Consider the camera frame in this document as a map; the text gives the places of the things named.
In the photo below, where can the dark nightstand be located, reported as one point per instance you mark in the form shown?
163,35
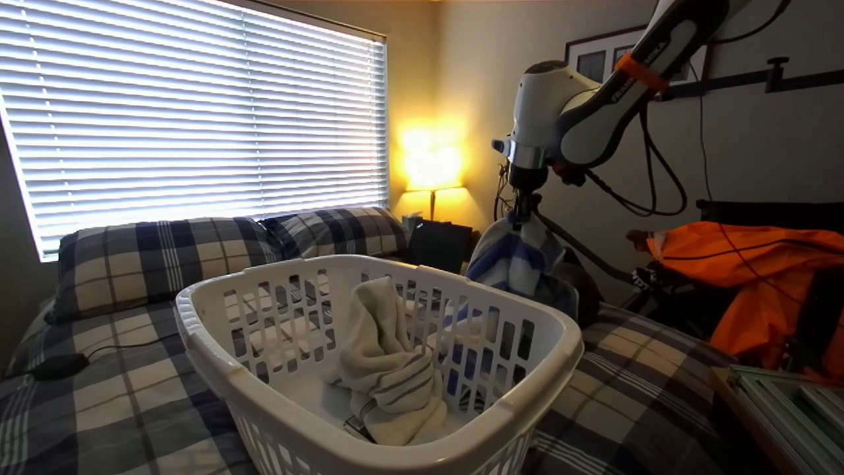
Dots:
440,241

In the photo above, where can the metal robot stand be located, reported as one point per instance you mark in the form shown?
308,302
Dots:
792,412

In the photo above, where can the white plastic laundry basket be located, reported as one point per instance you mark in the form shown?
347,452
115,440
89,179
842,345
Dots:
264,378

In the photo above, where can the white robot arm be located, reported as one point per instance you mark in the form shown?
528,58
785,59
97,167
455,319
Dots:
607,97

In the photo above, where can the cream striped towel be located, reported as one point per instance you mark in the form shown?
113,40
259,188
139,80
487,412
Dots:
386,372

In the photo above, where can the large plaid pillow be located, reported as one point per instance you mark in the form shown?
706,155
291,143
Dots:
149,265

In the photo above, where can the black mounting bar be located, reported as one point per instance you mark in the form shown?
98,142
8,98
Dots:
775,80

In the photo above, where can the framed wall picture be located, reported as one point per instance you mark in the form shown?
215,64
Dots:
607,54

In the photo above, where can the white window blinds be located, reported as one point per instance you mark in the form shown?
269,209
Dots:
194,114

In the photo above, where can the glowing table lamp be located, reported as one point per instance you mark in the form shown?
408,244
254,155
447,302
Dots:
433,163

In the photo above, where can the white and blue striped towel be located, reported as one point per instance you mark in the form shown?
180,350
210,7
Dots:
516,253

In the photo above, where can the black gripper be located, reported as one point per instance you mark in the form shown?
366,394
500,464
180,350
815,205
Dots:
527,199

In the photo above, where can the small plaid pillow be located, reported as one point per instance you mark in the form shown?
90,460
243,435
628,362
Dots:
343,232

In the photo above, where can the orange cloth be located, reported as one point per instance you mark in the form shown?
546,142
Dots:
755,274

